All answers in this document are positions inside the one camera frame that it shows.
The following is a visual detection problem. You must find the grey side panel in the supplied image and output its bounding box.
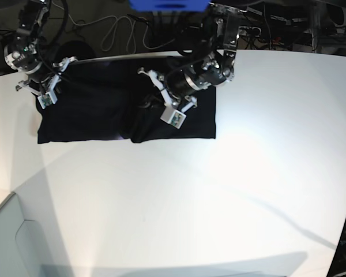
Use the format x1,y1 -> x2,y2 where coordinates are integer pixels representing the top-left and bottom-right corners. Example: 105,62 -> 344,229
0,192 -> 84,277

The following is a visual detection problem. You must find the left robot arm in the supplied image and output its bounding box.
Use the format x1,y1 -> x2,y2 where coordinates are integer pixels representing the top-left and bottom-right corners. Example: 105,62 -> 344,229
138,2 -> 244,113

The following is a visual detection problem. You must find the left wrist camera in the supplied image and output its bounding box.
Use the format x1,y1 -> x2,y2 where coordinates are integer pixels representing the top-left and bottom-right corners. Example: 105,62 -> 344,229
160,107 -> 186,129

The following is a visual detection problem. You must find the grey looped cable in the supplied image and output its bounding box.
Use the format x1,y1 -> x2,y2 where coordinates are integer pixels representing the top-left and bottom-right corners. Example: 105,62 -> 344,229
51,0 -> 180,53

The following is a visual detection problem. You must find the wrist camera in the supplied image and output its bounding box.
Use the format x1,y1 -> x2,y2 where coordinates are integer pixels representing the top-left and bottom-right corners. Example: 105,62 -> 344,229
37,91 -> 58,109
160,107 -> 186,129

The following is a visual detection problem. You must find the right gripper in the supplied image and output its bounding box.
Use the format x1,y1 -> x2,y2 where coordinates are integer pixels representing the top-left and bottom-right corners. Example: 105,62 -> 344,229
4,50 -> 78,96

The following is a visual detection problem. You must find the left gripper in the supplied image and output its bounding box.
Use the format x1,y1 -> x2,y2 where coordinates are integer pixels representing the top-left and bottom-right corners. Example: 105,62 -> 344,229
137,65 -> 212,113

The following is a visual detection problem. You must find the black T-shirt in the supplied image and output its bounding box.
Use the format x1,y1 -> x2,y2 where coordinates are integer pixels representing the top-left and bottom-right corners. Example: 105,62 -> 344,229
36,58 -> 216,144

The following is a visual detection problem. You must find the blue box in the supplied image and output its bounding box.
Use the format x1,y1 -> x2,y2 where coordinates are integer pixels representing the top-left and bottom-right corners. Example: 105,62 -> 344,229
129,0 -> 210,12

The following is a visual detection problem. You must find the white power strip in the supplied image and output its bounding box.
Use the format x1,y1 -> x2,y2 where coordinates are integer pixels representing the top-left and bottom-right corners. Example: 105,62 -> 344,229
239,25 -> 262,37

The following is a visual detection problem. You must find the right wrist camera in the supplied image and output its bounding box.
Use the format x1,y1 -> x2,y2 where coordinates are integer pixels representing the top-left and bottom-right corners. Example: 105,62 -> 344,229
37,91 -> 58,109

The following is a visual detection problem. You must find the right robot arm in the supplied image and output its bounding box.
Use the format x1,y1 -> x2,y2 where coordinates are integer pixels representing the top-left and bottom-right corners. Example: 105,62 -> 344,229
3,1 -> 77,106

